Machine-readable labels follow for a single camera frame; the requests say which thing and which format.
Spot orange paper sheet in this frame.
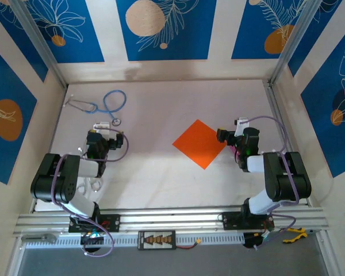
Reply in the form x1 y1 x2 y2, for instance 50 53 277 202
172 119 228 170

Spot blue stethoscope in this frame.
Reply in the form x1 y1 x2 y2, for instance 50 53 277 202
63 90 128 127

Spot clear plastic glasses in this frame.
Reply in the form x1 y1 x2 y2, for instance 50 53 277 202
76 146 104 194

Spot black power distribution board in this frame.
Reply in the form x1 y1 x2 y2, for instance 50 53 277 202
137 230 177 251

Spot yellow black pliers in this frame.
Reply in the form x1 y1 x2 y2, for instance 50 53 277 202
282 227 319 244

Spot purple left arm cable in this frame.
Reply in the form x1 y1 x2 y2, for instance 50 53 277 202
51 128 129 256

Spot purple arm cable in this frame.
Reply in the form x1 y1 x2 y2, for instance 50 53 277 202
51 128 129 256
243 115 300 251

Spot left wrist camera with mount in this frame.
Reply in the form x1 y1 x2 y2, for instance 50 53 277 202
93 121 112 135

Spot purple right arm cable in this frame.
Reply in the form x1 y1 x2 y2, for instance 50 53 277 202
243 115 300 251

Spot aluminium side rail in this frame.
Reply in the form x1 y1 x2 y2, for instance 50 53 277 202
263 81 312 206

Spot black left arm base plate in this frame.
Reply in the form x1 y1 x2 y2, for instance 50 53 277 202
68 214 121 233

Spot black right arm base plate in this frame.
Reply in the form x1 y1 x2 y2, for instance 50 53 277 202
221 212 275 231

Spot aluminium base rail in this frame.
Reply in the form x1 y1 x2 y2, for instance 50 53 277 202
13 205 330 238

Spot white slotted cable duct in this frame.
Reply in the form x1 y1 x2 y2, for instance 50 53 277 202
22 232 246 249

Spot red wire with yellow connector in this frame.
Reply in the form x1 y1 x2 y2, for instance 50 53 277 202
175 239 204 250

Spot aluminium frame post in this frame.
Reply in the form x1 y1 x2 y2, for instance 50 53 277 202
10 0 69 89
269 0 324 86

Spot grey metal bracket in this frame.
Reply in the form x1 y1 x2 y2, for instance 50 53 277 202
21 233 58 243

